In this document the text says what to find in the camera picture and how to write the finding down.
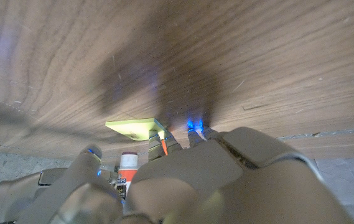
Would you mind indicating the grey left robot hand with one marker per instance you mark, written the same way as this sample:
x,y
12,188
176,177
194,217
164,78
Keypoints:
x,y
226,186

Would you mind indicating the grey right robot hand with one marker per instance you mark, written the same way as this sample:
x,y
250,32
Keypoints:
x,y
24,193

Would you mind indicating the orange white glue stick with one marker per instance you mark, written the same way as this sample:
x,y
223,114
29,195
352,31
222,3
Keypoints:
x,y
128,174

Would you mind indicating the yellow sticky note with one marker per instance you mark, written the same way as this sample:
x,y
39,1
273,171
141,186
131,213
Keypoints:
x,y
133,128

